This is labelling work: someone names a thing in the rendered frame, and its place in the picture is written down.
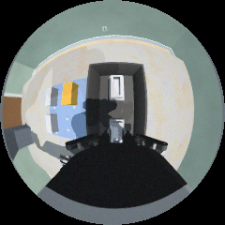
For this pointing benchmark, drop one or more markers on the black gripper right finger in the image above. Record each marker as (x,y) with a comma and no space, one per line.
(149,142)

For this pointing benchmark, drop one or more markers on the yellow rectangular block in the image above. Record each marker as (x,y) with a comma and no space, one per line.
(70,93)

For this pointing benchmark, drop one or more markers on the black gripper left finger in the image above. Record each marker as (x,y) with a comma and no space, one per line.
(77,145)

